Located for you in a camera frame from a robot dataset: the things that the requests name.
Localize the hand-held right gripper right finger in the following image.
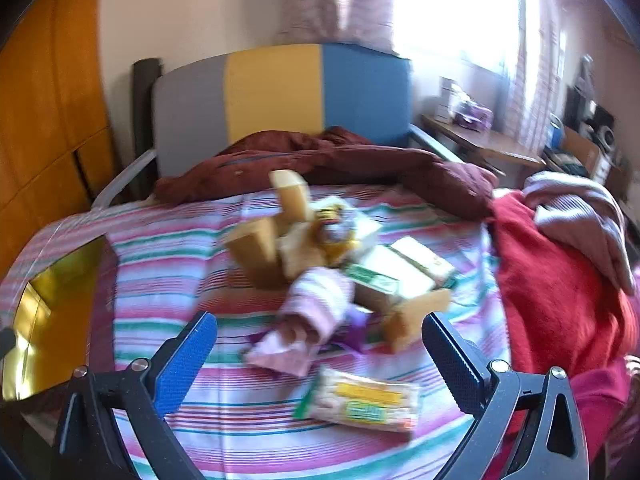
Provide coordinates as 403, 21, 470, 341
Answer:
421, 311, 588, 480

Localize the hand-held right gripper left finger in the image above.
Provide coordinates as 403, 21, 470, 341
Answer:
52, 310, 218, 480

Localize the yellow sponge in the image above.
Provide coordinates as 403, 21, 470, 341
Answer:
222, 217, 283, 288
268, 170, 316, 226
382, 287, 453, 353
277, 220, 328, 281

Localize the purple packet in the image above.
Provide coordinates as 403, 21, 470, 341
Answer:
330, 307, 381, 356

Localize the clear snack packet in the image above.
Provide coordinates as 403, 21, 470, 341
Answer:
295, 365, 421, 433

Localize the cream box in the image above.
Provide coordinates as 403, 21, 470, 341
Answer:
390, 236, 458, 291

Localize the green white carton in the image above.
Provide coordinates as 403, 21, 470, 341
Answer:
345, 245, 436, 311

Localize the golden tray box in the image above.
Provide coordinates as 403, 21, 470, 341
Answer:
0, 235, 118, 401

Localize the pink striped sock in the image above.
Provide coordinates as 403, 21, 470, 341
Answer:
245, 267, 356, 376

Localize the striped bed sheet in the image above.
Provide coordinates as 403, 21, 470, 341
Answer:
0, 182, 516, 480

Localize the red blanket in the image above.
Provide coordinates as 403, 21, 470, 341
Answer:
490, 190, 640, 376

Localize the magenta cloth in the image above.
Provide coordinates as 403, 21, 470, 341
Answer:
565, 355, 640, 480

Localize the grey metal armrest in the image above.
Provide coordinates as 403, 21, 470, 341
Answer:
92, 149, 158, 211
407, 125, 466, 163

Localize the maroon jacket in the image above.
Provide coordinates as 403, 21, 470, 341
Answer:
152, 127, 498, 221

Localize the pale striped cloth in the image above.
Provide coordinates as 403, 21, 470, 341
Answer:
522, 170, 638, 291

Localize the wooden desk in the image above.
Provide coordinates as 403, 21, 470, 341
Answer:
420, 112, 548, 176

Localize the purple package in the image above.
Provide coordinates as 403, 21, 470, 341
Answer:
452, 97, 493, 133

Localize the cardboard box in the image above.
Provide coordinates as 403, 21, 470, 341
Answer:
560, 125, 616, 181

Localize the grey yellow blue headboard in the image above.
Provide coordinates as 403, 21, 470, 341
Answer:
150, 44, 413, 181

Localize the wooden wardrobe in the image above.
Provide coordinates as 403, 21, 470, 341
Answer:
0, 0, 121, 271

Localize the pink patterned curtain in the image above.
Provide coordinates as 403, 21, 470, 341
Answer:
275, 0, 401, 53

